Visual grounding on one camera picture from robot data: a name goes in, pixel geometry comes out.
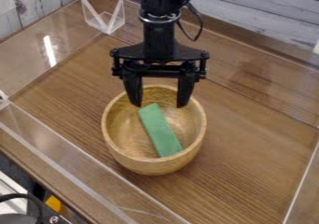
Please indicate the clear acrylic corner bracket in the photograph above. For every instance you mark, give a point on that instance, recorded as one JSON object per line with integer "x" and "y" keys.
{"x": 106, "y": 22}

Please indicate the black device with yellow label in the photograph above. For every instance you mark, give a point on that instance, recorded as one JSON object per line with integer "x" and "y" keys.
{"x": 56, "y": 211}

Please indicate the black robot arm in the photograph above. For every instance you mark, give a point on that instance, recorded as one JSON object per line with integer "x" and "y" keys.
{"x": 159, "y": 10}

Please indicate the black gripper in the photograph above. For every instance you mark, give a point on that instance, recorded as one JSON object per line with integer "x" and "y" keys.
{"x": 159, "y": 56}

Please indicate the brown wooden bowl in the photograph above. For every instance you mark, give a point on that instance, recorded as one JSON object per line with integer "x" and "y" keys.
{"x": 129, "y": 141}

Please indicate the green rectangular block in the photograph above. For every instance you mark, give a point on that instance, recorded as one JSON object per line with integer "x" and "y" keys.
{"x": 155, "y": 124}

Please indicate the clear acrylic tray wall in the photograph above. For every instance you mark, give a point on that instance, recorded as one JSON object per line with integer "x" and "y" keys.
{"x": 88, "y": 186}

